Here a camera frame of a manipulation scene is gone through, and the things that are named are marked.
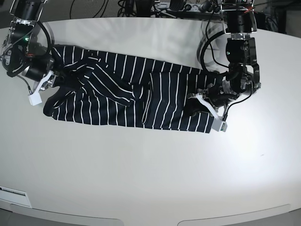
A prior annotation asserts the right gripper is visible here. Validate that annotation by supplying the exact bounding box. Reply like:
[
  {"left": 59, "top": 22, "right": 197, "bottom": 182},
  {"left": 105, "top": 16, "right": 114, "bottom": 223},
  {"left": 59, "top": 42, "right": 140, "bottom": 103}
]
[{"left": 39, "top": 70, "right": 82, "bottom": 91}]

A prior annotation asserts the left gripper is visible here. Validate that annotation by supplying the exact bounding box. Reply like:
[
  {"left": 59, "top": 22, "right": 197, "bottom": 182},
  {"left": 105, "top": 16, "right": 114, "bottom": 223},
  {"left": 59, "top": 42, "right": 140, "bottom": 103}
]
[{"left": 187, "top": 81, "right": 242, "bottom": 117}]

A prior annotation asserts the navy white striped T-shirt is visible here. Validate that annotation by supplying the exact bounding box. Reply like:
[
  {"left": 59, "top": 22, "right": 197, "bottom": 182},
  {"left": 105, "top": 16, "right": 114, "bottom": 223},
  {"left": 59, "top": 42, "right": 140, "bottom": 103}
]
[{"left": 43, "top": 45, "right": 218, "bottom": 133}]

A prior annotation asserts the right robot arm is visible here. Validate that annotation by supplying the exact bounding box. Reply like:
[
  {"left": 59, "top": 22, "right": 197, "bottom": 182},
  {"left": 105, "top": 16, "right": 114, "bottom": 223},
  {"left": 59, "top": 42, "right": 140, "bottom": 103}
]
[{"left": 0, "top": 0, "right": 80, "bottom": 94}]

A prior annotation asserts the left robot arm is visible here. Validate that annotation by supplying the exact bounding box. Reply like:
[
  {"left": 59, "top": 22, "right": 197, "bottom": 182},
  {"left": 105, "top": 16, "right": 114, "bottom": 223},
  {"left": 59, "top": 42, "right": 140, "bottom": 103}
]
[{"left": 184, "top": 0, "right": 261, "bottom": 119}]

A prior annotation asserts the grey power strip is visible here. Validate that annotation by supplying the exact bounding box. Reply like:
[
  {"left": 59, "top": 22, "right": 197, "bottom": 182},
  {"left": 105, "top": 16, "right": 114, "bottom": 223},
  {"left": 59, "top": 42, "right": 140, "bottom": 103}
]
[{"left": 154, "top": 0, "right": 220, "bottom": 13}]

